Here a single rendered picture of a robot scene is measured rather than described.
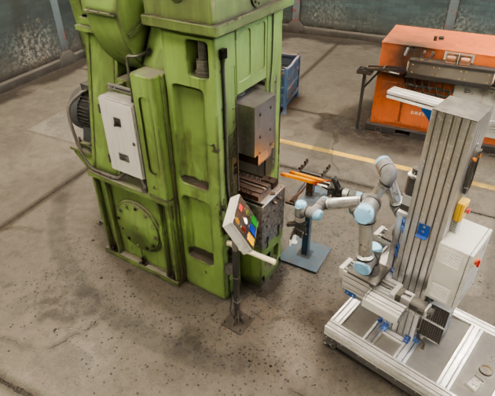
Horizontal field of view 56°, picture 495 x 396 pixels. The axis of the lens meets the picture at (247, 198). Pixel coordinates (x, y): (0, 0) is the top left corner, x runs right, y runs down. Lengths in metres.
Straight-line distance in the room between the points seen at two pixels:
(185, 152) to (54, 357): 1.91
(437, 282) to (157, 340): 2.19
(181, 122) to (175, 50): 0.55
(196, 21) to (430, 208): 1.83
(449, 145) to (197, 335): 2.42
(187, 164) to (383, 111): 3.94
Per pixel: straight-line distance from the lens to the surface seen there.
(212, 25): 2.93
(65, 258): 4.98
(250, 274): 4.29
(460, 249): 3.11
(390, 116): 6.98
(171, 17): 3.12
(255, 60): 3.48
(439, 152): 2.89
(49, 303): 4.58
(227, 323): 4.05
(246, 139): 3.45
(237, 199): 3.33
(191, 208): 3.87
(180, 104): 3.43
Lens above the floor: 3.12
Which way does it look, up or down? 35 degrees down
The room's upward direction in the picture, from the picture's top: 1 degrees counter-clockwise
